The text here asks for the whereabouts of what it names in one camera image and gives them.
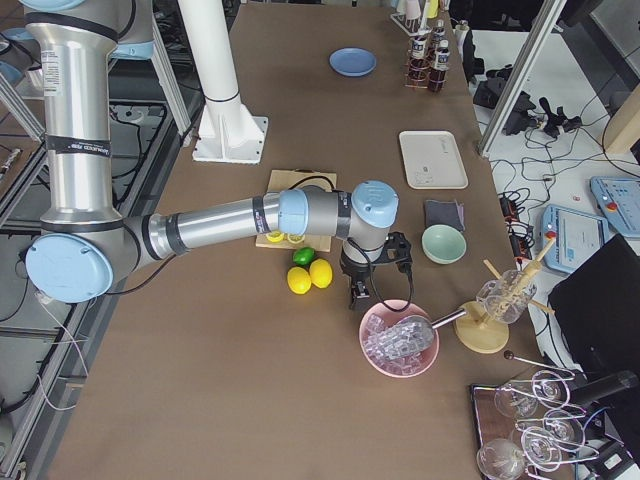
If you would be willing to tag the bottle lower left rack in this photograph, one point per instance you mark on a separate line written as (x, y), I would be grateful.
(417, 54)

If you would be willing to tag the yellow lemon lower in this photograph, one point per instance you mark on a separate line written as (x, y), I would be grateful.
(298, 280)

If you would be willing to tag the glass mug on stand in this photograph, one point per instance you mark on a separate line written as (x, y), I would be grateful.
(505, 299)

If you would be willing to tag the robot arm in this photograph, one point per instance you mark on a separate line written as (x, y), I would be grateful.
(86, 245)

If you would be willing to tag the blue teach pendant near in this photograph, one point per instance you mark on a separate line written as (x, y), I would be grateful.
(578, 235)

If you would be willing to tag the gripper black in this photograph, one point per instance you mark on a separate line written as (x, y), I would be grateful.
(357, 275)

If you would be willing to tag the blue plate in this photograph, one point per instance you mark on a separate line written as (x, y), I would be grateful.
(352, 62)

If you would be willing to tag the metal ice scoop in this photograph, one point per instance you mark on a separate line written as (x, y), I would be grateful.
(412, 334)

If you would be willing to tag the lemon slice upper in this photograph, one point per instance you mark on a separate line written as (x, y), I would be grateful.
(275, 236)

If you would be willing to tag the lemon slice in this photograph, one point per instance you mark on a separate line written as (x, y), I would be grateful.
(295, 239)
(275, 236)

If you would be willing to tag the green bowl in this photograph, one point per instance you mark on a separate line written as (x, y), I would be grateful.
(443, 244)

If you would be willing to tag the yellow lemon upper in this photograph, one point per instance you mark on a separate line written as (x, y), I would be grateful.
(321, 273)

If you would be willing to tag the bottle lower right rack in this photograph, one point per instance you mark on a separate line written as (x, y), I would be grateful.
(437, 74)

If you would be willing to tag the wooden cutting board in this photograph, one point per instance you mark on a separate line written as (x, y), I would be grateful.
(285, 179)

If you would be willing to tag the blue teach pendant far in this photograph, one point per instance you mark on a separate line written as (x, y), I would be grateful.
(618, 200)

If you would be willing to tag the bottle top in rack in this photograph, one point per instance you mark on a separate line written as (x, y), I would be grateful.
(438, 34)

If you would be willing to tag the pink bowl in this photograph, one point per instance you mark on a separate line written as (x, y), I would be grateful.
(381, 317)

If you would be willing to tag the wine glass tray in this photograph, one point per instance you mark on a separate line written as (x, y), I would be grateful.
(524, 435)

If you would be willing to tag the copper wire bottle rack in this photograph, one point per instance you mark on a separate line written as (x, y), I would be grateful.
(422, 83)

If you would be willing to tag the lemon slice lower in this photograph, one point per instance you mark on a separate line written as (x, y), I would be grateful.
(295, 239)

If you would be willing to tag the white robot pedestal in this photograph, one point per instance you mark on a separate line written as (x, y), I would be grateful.
(228, 132)

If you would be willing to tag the yellow lemon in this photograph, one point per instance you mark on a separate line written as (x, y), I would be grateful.
(298, 280)
(321, 273)

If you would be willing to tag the blue teach pendant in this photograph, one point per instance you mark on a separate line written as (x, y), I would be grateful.
(618, 200)
(578, 235)

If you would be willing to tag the wooden cup stand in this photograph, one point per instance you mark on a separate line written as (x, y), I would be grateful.
(477, 330)

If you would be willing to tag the green lime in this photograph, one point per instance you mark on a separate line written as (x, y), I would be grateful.
(304, 256)

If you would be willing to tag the grey folded cloth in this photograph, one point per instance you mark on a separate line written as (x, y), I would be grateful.
(450, 213)

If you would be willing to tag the cream rabbit tray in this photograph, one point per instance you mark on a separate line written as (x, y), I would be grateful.
(432, 160)

